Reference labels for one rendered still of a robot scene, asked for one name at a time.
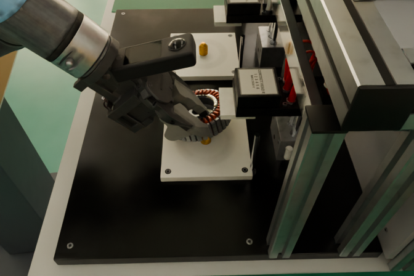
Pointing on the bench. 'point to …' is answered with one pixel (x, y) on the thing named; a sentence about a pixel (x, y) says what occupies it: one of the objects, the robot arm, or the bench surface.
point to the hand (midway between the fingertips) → (207, 121)
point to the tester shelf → (359, 49)
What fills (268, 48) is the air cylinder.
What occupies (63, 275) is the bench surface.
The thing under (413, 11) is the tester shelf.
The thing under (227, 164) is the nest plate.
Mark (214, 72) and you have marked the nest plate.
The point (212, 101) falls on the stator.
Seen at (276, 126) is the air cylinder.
